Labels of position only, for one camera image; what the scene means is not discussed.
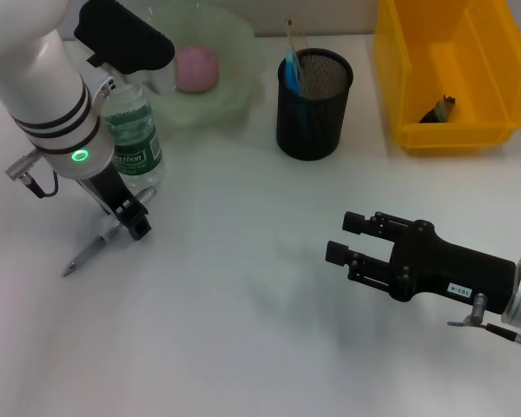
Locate blue scissors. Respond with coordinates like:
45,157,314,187
284,48,306,97

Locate black mesh pen cup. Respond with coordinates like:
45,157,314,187
275,47,355,162

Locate pink peach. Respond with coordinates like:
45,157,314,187
175,45,221,95

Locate silver ballpoint pen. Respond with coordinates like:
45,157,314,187
60,186,158,279

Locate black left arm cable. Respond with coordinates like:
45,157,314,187
5,149,60,200

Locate clear green-label water bottle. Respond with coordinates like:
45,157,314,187
99,83,166,189

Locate green plastic wrapper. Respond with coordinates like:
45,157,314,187
419,94,459,125

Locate grey right arm cable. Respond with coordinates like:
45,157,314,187
446,292,521,357

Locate clear plastic ruler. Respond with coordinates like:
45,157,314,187
282,17,310,95

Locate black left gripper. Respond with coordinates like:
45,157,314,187
76,162,153,242

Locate yellow plastic bin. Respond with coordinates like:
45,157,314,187
373,0,521,156

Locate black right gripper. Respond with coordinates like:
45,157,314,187
325,210,518,316

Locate translucent green fruit bowl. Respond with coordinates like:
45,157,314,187
142,2,266,129

